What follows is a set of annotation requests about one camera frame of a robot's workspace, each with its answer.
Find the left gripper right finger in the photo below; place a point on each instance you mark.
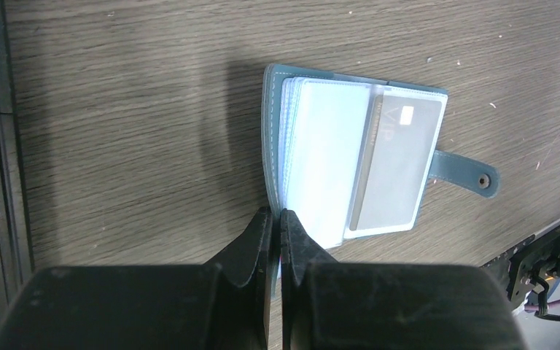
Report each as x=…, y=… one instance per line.
x=327, y=304

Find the black credit card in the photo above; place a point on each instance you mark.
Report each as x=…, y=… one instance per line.
x=395, y=157

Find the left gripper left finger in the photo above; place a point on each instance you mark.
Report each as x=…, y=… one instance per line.
x=220, y=304

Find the blue card holder wallet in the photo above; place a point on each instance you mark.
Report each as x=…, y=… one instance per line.
x=314, y=125

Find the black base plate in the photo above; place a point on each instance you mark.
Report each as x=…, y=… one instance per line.
x=527, y=265

